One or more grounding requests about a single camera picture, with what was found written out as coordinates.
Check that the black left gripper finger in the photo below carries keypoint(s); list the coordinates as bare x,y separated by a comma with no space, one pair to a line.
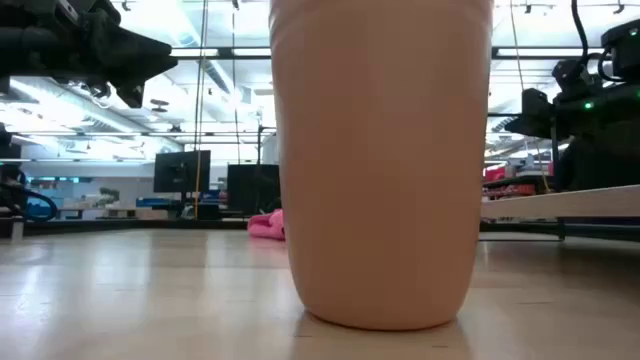
145,57
132,95

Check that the tall peach plastic cup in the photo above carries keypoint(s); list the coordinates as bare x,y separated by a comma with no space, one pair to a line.
380,165

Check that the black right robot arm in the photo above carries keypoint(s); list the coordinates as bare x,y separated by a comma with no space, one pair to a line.
605,130

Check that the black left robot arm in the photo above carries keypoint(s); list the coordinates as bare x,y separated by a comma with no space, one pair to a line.
9,175

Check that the black computer monitor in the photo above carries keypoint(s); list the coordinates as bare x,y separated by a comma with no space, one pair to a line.
181,171

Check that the small potted plant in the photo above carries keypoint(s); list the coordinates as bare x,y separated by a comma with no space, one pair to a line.
108,196

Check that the black partition panel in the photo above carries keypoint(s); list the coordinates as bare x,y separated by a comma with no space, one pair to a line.
252,189

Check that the pink cloth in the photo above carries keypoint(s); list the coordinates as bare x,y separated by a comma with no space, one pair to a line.
270,225

